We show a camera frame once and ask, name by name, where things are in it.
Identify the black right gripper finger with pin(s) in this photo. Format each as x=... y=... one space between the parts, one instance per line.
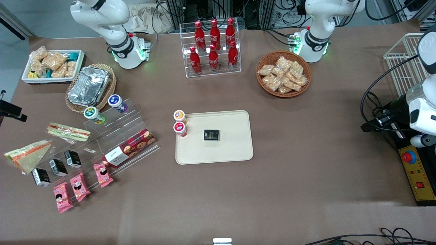
x=18 y=118
x=10 y=108

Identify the teal snack packet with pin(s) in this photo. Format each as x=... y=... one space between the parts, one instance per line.
x=72 y=55

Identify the aluminium frame post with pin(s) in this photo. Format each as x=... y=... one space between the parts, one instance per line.
x=425 y=15

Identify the small black carton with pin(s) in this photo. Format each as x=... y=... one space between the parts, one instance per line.
x=58 y=167
x=41 y=177
x=73 y=159

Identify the clear bag of crackers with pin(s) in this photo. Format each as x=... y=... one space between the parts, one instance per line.
x=300 y=81
x=272 y=81
x=284 y=90
x=265 y=69
x=278 y=72
x=59 y=71
x=70 y=69
x=38 y=53
x=291 y=84
x=53 y=60
x=296 y=69
x=37 y=68
x=283 y=62

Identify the wrapped green ham sandwich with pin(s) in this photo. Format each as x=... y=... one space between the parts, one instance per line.
x=68 y=132

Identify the red cola bottle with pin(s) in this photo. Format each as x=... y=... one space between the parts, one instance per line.
x=233 y=56
x=214 y=32
x=230 y=31
x=195 y=61
x=199 y=34
x=213 y=59

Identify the yellow snack packet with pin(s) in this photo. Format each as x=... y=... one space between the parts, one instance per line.
x=32 y=74

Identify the cup with green lid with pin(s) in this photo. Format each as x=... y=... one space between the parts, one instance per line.
x=93 y=114

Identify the aluminium foil container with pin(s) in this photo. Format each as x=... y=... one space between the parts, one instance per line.
x=88 y=85

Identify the crumpled beige cloth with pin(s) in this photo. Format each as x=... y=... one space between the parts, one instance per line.
x=143 y=18

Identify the cup with orange lid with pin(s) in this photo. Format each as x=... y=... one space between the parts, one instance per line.
x=179 y=115

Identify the orange triangle sandwich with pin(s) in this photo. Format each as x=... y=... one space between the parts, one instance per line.
x=29 y=154

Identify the grey metal frame bar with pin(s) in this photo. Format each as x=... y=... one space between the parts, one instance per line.
x=17 y=19

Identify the white rectangular bin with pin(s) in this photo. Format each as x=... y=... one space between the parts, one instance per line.
x=54 y=81

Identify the clear acrylic bottle rack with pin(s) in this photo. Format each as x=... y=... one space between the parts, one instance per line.
x=223 y=73

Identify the cup with red lid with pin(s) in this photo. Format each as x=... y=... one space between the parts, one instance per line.
x=180 y=128

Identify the oval wicker basket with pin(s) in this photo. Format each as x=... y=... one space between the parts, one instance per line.
x=112 y=83

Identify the pink snack packet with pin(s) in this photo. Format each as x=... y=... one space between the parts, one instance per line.
x=103 y=174
x=62 y=197
x=80 y=186

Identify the black metal bar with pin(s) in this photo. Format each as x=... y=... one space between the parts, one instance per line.
x=13 y=30

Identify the yellow emergency stop box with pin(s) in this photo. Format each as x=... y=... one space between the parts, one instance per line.
x=417 y=173

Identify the clear acrylic stepped display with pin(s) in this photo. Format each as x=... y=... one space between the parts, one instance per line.
x=115 y=129

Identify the white and black machine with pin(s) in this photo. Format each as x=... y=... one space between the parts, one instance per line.
x=422 y=109

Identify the beige plastic tray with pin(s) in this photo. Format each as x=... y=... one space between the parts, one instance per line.
x=231 y=143

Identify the small black box gold print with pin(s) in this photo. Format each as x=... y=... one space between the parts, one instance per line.
x=211 y=135

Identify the cup with blue lid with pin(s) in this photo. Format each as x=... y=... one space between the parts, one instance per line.
x=117 y=102

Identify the red cookie box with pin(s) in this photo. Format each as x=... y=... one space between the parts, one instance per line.
x=131 y=147

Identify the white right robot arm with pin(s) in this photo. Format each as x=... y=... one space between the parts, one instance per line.
x=115 y=37

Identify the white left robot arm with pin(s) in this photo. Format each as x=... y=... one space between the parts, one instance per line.
x=316 y=30

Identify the round brown wicker basket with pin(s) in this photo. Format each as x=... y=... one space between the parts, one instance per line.
x=262 y=85

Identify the black equipment rack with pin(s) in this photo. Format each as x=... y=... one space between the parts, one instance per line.
x=252 y=10

